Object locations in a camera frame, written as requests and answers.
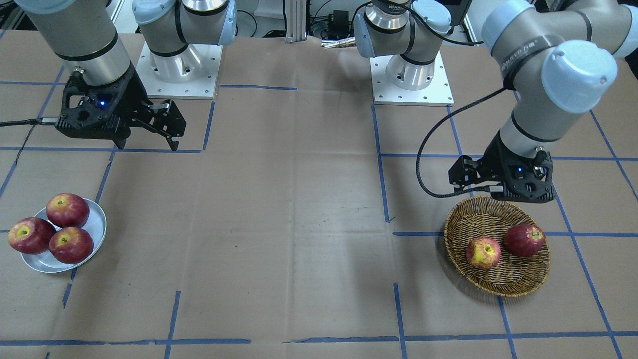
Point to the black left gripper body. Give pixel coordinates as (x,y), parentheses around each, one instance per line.
(495,156)

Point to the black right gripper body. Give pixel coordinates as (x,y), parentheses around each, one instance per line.
(130,95)

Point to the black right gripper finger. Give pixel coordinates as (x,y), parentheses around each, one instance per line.
(173,143)
(122,133)

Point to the yellow-red apple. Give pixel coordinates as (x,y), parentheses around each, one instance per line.
(483,253)

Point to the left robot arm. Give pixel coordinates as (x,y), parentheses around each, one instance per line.
(560,62)

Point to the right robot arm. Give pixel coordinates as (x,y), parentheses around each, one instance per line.
(81,33)

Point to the woven wicker basket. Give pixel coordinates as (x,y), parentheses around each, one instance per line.
(476,217)

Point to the dark red apple in basket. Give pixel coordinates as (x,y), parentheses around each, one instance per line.
(524,240)

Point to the light blue plate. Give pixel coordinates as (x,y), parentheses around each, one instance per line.
(96,225)

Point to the red apple plate far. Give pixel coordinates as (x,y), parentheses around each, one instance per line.
(67,210)

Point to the red apple plate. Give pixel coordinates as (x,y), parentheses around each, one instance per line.
(31,235)
(71,245)
(67,210)

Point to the red apple plate near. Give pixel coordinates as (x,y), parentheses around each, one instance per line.
(71,245)

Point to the red apple plate outer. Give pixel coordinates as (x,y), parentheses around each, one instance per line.
(31,235)

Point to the black power adapter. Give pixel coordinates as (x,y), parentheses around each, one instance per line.
(339,20)

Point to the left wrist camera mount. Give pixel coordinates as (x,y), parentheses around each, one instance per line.
(525,179)

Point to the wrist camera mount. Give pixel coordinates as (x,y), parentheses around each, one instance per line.
(525,179)
(87,111)

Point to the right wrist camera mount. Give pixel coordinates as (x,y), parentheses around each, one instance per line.
(87,111)

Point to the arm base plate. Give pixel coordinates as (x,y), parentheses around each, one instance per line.
(189,75)
(396,82)

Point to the aluminium profile post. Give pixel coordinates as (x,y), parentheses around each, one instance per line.
(296,20)

